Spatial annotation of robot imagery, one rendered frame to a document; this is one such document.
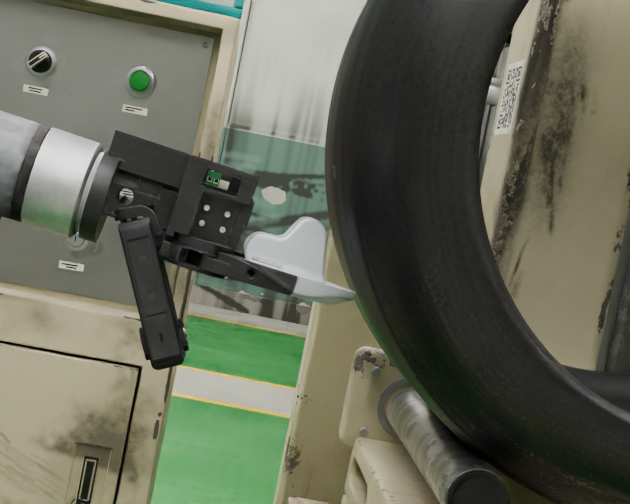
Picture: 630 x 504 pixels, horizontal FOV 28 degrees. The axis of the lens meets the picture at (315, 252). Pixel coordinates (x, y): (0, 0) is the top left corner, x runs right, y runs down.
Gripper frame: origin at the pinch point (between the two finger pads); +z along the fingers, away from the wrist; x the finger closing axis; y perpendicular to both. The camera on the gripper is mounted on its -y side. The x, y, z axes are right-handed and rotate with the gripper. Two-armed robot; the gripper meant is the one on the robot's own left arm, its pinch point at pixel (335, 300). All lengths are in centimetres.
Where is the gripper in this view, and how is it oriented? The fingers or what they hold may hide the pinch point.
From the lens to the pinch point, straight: 96.4
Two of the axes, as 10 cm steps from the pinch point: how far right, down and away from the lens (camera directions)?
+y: 3.1, -9.5, -0.4
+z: 9.5, 3.1, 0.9
